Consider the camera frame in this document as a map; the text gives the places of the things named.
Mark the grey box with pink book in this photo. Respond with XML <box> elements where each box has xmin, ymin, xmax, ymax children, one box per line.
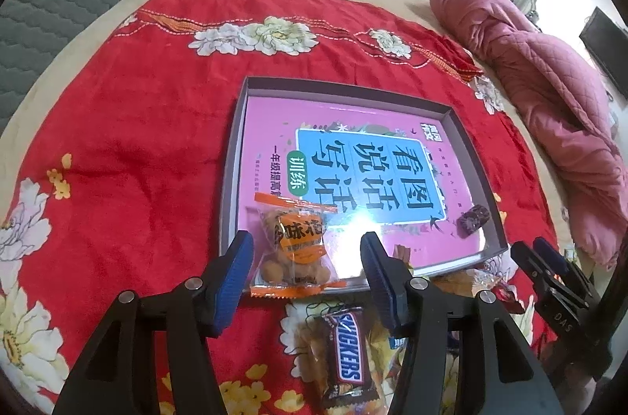
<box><xmin>218</xmin><ymin>76</ymin><xmax>508</xmax><ymax>295</ymax></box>

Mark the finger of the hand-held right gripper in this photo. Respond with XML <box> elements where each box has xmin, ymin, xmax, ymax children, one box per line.
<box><xmin>510</xmin><ymin>241</ymin><xmax>565</xmax><ymax>298</ymax></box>
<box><xmin>534</xmin><ymin>237</ymin><xmax>577</xmax><ymax>283</ymax></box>

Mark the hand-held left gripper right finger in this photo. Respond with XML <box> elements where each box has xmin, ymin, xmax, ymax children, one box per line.
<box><xmin>360</xmin><ymin>231</ymin><xmax>565</xmax><ymax>415</ymax></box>

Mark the black television screen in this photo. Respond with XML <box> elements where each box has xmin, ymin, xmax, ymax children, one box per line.
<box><xmin>579</xmin><ymin>7</ymin><xmax>628</xmax><ymax>97</ymax></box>

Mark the orange clear snack packet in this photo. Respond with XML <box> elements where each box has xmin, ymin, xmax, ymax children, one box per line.
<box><xmin>249</xmin><ymin>192</ymin><xmax>347</xmax><ymax>300</ymax></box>

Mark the brown chocolate bar packet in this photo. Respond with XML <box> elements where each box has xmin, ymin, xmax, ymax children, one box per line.
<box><xmin>314</xmin><ymin>306</ymin><xmax>386</xmax><ymax>413</ymax></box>

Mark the clear yellow snack wrapper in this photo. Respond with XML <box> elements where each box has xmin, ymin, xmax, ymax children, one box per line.
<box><xmin>432</xmin><ymin>267</ymin><xmax>526</xmax><ymax>314</ymax></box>

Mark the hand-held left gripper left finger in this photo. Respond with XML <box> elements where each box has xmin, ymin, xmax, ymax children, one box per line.
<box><xmin>51</xmin><ymin>229</ymin><xmax>256</xmax><ymax>415</ymax></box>

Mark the red floral blanket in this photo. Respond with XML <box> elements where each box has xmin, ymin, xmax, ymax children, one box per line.
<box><xmin>0</xmin><ymin>0</ymin><xmax>580</xmax><ymax>415</ymax></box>

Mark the clear yellow cake packet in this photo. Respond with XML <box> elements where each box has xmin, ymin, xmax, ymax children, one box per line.
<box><xmin>282</xmin><ymin>301</ymin><xmax>327</xmax><ymax>379</ymax></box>

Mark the pink quilted duvet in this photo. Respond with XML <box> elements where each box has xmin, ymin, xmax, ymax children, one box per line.
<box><xmin>429</xmin><ymin>0</ymin><xmax>628</xmax><ymax>269</ymax></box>

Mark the dark wrapped date candy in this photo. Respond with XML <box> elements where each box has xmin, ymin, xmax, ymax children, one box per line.
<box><xmin>455</xmin><ymin>205</ymin><xmax>491</xmax><ymax>239</ymax></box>

